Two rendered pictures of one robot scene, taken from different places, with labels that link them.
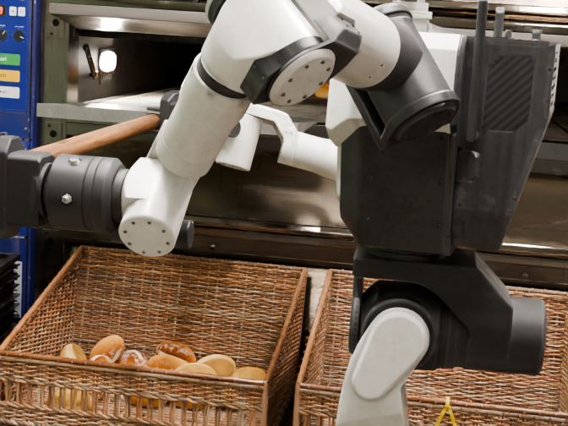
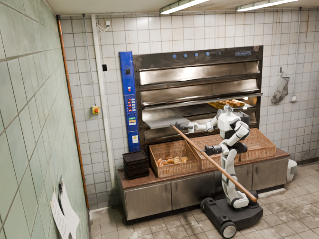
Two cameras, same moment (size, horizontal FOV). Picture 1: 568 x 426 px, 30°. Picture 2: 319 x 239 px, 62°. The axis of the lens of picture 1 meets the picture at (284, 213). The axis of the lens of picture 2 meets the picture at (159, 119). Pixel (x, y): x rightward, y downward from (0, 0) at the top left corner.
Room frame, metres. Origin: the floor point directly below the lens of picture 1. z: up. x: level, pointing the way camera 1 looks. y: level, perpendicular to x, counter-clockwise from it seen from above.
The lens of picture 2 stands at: (-0.81, 1.68, 2.28)
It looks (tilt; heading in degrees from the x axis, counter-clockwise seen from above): 17 degrees down; 337
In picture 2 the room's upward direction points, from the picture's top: 3 degrees counter-clockwise
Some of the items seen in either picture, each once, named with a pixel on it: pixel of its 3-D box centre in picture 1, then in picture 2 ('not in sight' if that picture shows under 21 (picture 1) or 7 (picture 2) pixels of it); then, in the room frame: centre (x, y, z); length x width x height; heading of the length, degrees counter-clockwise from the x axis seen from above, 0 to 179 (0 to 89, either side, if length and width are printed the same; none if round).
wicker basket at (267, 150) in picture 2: not in sight; (249, 143); (2.04, -0.94, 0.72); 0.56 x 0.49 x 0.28; 81
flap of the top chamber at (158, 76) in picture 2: not in sight; (202, 71); (2.38, -0.37, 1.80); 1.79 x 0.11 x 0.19; 83
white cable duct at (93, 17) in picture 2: not in sight; (104, 108); (2.55, 1.02, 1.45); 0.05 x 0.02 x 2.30; 83
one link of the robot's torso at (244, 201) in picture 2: not in sight; (237, 199); (1.51, -0.30, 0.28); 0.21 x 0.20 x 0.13; 83
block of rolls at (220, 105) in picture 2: not in sight; (223, 102); (2.75, -1.00, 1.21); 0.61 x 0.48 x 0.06; 173
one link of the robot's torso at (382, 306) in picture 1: (403, 324); (229, 150); (1.53, -0.19, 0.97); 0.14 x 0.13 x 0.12; 173
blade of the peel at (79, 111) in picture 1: (185, 112); (166, 121); (2.34, 0.23, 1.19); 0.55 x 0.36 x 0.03; 82
